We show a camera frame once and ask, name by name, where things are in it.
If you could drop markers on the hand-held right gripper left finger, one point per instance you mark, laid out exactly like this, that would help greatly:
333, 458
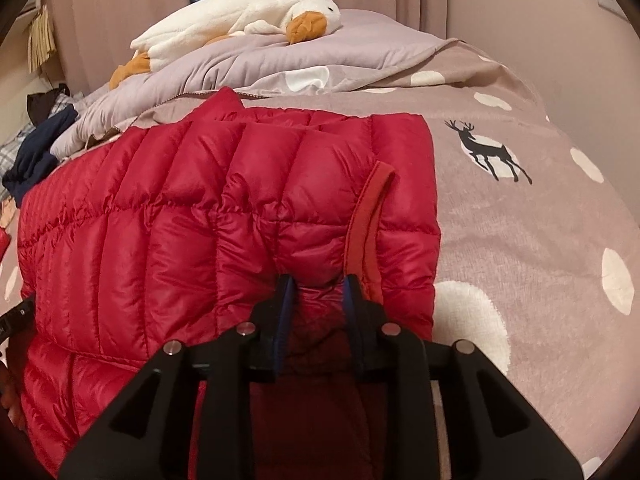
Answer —
281, 320

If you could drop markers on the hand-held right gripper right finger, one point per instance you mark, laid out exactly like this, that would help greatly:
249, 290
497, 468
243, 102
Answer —
351, 320

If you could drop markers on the red down jacket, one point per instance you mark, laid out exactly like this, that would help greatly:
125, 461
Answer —
165, 220

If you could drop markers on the navy garment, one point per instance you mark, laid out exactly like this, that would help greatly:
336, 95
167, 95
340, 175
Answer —
37, 155

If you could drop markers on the polka dot deer bed cover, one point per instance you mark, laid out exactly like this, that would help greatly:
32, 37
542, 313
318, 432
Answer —
500, 235

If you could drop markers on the grey purple quilt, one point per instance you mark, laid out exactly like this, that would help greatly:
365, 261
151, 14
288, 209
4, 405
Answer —
225, 65

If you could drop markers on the beige tassel bundle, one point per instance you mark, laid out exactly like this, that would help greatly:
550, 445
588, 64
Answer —
41, 40

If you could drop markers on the white goose plush toy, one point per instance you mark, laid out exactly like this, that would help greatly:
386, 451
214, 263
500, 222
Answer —
215, 20

